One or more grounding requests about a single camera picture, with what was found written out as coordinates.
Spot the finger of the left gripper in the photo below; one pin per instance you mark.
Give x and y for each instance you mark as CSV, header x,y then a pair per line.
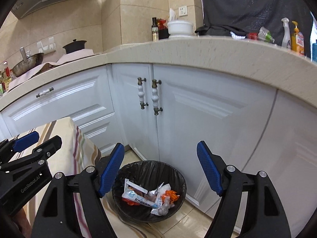
x,y
18,145
42,148

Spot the dark sauce bottle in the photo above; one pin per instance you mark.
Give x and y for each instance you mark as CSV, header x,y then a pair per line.
x,y
155,29

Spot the white spray bottle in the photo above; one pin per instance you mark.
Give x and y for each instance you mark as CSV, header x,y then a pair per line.
x,y
286,41

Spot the small red-orange plastic bag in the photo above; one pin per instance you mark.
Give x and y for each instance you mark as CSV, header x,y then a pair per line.
x,y
130,202

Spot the large orange plastic bag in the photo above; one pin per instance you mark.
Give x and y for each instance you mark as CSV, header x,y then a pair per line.
x,y
171,195

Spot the dark grey cloth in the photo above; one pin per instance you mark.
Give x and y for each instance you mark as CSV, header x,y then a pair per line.
x,y
224,17

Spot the yellow cooking oil bottle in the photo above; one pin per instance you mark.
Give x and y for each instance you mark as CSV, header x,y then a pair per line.
x,y
6,78

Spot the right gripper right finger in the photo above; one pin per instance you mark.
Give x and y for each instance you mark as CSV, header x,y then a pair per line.
x,y
264,214

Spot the cabinet door handle left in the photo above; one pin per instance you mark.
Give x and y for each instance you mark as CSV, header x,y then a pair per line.
x,y
141,92

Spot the cabinet door handle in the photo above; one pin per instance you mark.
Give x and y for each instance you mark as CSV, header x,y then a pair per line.
x,y
141,92
155,96

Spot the pink stove cover cloth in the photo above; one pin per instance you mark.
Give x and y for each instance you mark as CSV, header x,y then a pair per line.
x,y
83,53

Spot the orange dish soap bottle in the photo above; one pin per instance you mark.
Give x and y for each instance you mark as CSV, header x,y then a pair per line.
x,y
297,40

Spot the white wall socket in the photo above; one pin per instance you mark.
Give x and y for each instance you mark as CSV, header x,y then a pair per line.
x,y
182,11

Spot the silver foil wrapper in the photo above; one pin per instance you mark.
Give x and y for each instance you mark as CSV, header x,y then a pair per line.
x,y
154,192

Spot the drawer handle centre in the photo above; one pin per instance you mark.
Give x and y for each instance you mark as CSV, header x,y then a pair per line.
x,y
44,92

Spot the striped tablecloth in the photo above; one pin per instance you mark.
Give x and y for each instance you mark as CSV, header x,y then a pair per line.
x,y
77,153

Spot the black lined trash bin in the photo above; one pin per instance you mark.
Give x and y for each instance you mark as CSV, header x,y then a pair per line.
x,y
148,175

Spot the white ceramic bowl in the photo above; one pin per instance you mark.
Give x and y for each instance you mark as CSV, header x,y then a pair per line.
x,y
179,28

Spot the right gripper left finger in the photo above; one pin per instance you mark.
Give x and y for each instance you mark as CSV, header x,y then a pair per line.
x,y
57,217

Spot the cabinet door handle right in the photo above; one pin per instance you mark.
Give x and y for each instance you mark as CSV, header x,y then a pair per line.
x,y
155,96

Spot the black cooking pot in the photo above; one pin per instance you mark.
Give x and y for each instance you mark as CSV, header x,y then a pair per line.
x,y
74,46

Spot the steel wok pan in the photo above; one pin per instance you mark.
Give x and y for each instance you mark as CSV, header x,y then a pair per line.
x,y
27,63

